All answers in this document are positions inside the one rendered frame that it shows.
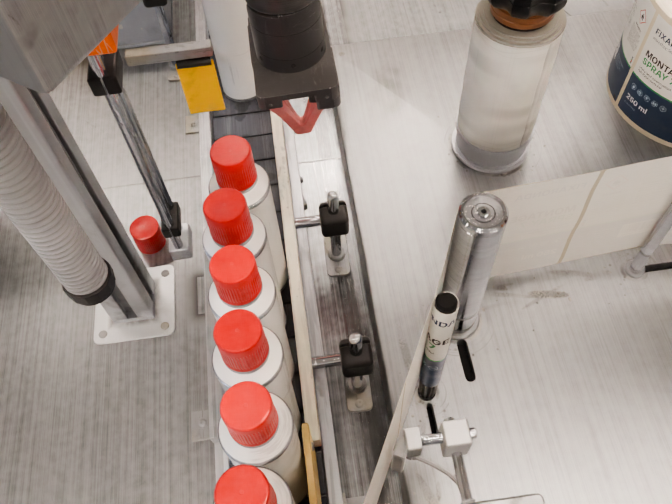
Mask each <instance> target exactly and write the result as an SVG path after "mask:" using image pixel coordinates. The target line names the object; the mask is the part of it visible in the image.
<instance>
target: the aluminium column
mask: <svg viewBox="0 0 672 504"><path fill-rule="evenodd" d="M28 89H29V88H28ZM28 89H27V88H26V87H24V86H22V85H19V84H17V83H14V82H12V81H9V80H7V79H4V78H2V77H0V103H1V104H2V106H3V107H4V109H5V110H6V112H7V113H8V114H9V117H10V118H11V119H12V121H13V123H14V124H15V125H16V127H17V129H18V130H19V131H20V133H21V135H22V136H23V138H24V139H25V141H26V142H27V144H28V145H29V147H30V148H31V150H32V151H33V153H34V155H35V156H36V157H37V159H38V161H39V162H40V164H41V165H42V166H43V168H44V170H45V171H46V173H47V174H48V176H49V177H50V179H51V181H52V182H53V183H54V186H55V187H56V188H57V190H58V191H59V193H60V194H61V196H62V197H63V199H64V200H65V202H66V203H67V205H68V206H69V208H70V210H71V211H72V213H73V214H74V216H75V217H76V219H77V220H78V222H79V224H80V225H81V227H82V228H83V229H84V232H85V233H86V234H87V236H88V237H89V239H90V240H91V242H92V243H93V245H94V247H95V248H96V249H97V251H98V252H99V254H100V256H101V257H102V258H103V259H105V260H106V261H107V262H109V264H110V265H111V267H112V269H113V271H114V275H115V278H116V280H115V288H114V290H113V292H112V294H111V295H110V296H109V297H108V298H107V299H106V300H105V301H103V302H102V303H100V304H101V306H102V307H103V308H104V310H105V311H106V312H107V314H108V315H109V317H110V318H111V319H112V321H113V322H114V323H115V324H116V323H124V322H131V321H138V320H146V319H153V318H155V283H154V281H153V279H152V277H151V275H150V274H149V272H148V270H147V268H146V266H145V265H144V263H143V261H142V259H141V257H140V256H139V254H138V252H137V250H136V249H135V247H134V245H133V243H132V241H131V240H130V238H129V236H128V234H127V232H126V231H125V229H124V227H123V225H122V223H121V222H120V220H119V218H118V216H117V214H116V213H115V211H114V209H113V207H112V205H111V204H110V202H109V200H108V198H107V197H106V195H105V193H104V191H103V189H102V188H101V186H100V184H99V182H98V180H97V179H96V177H95V175H94V173H93V171H92V170H91V168H90V166H89V164H88V162H87V161H86V159H85V157H84V155H83V153H82V152H81V150H80V148H79V146H78V145H77V143H76V141H75V139H74V137H73V136H72V134H71V132H70V130H69V128H68V127H67V125H66V123H65V121H64V119H63V118H62V116H61V114H60V112H59V110H58V109H57V107H56V105H55V103H54V101H53V100H52V98H51V96H50V94H49V93H39V92H37V91H34V90H32V89H29V90H30V92H31V93H32V95H33V97H34V98H35V100H36V101H37V103H38V105H39V106H40V108H41V109H42V111H43V113H44V114H45V116H46V117H47V119H48V121H49V122H50V124H51V126H52V127H53V129H54V131H55V133H56V134H57V136H58V138H59V139H60V141H61V143H62V144H63V146H64V148H65V150H66V151H67V153H68V155H69V156H70V158H71V160H72V162H73V163H74V165H75V167H76V169H77V170H78V172H79V174H80V176H81V177H82V179H83V181H84V183H85V184H86V186H87V188H88V190H89V191H90V193H91V195H92V197H93V199H94V200H95V202H96V204H97V206H98V208H99V209H98V208H97V206H96V204H95V203H94V201H93V199H92V197H91V196H90V194H89V192H88V191H87V189H86V187H85V186H84V184H83V182H82V181H81V179H80V177H79V175H78V174H77V172H76V170H75V169H74V167H73V165H72V164H71V162H70V160H69V159H68V157H67V155H66V153H65V152H64V150H63V148H62V147H61V145H60V143H59V142H58V140H57V138H56V137H55V135H54V133H53V131H52V130H51V128H50V126H49V125H48V123H47V121H46V120H45V118H44V116H43V115H42V113H41V111H40V110H39V108H38V106H37V104H36V103H35V101H34V99H33V98H32V96H31V94H30V93H29V91H28ZM99 210H100V211H99ZM100 212H101V213H100ZM102 215H103V216H102ZM103 217H104V218H103ZM132 266H133V267H132ZM133 268H134V269H133ZM135 271H136V272H135ZM136 273H137V274H136ZM138 276H139V277H138ZM139 278H140V279H139ZM141 281H142V282H141ZM142 283H143V284H142ZM144 286H145V287H144ZM145 288H146V289H145ZM146 290H147V291H148V292H147V291H146ZM148 293H149V294H148ZM149 295H150V296H151V297H150V296H149Z"/></svg>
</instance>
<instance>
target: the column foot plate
mask: <svg viewBox="0 0 672 504"><path fill-rule="evenodd" d="M147 270H148V272H149V274H150V275H151V277H152V279H153V281H154V283H155V318H153V319H146V320H138V321H131V322H124V323H116V324H115V323H114V322H113V321H112V319H111V318H110V317H109V315H108V314H107V312H106V311H105V310H104V308H103V307H102V306H101V304H97V305H96V307H95V324H94V342H95V343H96V344H98V345H103V344H110V343H117V342H124V341H132V340H139V339H146V338H153V337H161V336H168V335H171V334H173V333H174V332H175V268H174V267H173V266H172V265H165V266H157V267H150V268H147Z"/></svg>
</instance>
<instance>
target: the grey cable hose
mask: <svg viewBox="0 0 672 504"><path fill-rule="evenodd" d="M0 208H1V209H2V210H3V212H4V213H5V214H6V215H7V216H8V218H9V219H10V220H11V222H12V223H13V224H14V225H15V227H16V228H17V229H18V230H19V232H20V233H21V234H22V235H23V237H25V239H26V240H27V241H28V242H29V244H30V245H31V246H32V248H33V249H34V250H35V251H36V253H37V254H38V255H39V256H40V258H42V260H43V261H44V263H45V264H46V265H47V266H48V268H49V269H50V270H51V271H52V273H53V274H54V275H55V276H56V277H57V279H58V280H59V281H60V282H61V284H62V289H63V291H64V292H65V293H66V295H67V296H68V297H69V298H70V299H72V300H73V301H74V302H75V303H78V304H81V305H84V306H93V305H97V304H100V303H102V302H103V301H105V300H106V299H107V298H108V297H109V296H110V295H111V294H112V292H113V290H114V288H115V280H116V278H115V275H114V271H113V269H112V267H111V265H110V264H109V262H107V261H106V260H105V259H103V258H102V257H101V256H100V254H99V252H98V251H97V249H96V248H95V247H94V245H93V243H92V242H91V240H90V239H89V237H88V236H87V234H86V233H85V232H84V229H83V228H82V227H81V225H80V224H79V222H78V220H77V219H76V217H75V216H74V214H73V213H72V211H71V210H70V208H69V206H68V205H67V203H66V202H65V200H64V199H63V197H62V196H61V194H60V193H59V191H58V190H57V188H56V187H55V186H54V183H53V182H52V181H51V179H50V177H49V176H48V174H47V173H46V171H45V170H44V168H43V166H42V165H41V164H40V162H39V161H38V159H37V157H36V156H35V155H34V153H33V151H32V150H31V148H30V147H29V145H28V144H27V142H26V141H25V139H24V138H23V136H22V135H21V133H20V131H19V130H18V129H17V127H16V125H15V124H14V123H13V121H12V119H11V118H10V117H9V114H8V113H7V112H6V110H5V109H4V107H3V106H2V104H1V103H0Z"/></svg>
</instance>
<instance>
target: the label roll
mask: <svg viewBox="0 0 672 504"><path fill-rule="evenodd" d="M606 85H607V91H608V94H609V97H610V99H611V102H612V104H613V105H614V107H615V109H616V110H617V111H618V113H619V114H620V115H621V116H622V117H623V119H624V120H626V121H627V122H628V123H629V124H630V125H631V126H632V127H633V128H635V129H636V130H637V131H639V132H640V133H642V134H643V135H645V136H647V137H648V138H650V139H652V140H654V141H656V142H658V143H661V144H663V145H666V146H668V147H671V148H672V0H636V1H635V4H634V6H633V9H632V11H631V13H630V16H629V18H628V21H627V23H626V26H625V28H624V31H623V33H622V36H621V38H620V41H619V43H618V46H617V48H616V50H615V53H614V55H613V58H612V60H611V63H610V65H609V68H608V71H607V77H606Z"/></svg>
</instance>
